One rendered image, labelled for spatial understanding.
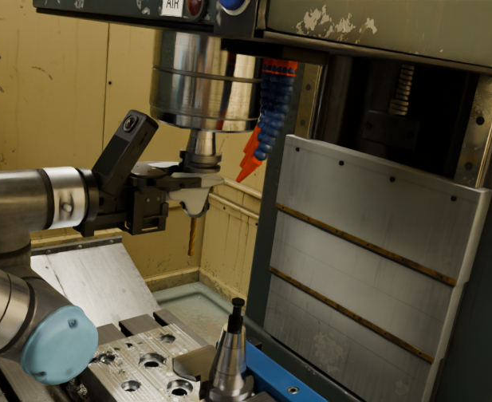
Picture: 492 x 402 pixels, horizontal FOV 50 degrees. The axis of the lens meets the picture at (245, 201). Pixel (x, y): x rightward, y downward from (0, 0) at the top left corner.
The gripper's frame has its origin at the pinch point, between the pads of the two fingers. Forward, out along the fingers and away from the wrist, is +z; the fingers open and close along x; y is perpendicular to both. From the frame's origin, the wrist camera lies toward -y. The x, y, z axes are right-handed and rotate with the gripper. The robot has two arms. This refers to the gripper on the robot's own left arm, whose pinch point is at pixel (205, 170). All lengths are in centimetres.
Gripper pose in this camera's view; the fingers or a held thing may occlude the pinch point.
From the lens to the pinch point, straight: 79.1
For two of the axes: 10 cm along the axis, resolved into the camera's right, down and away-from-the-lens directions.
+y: -1.2, 9.5, 2.8
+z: 7.5, -1.0, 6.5
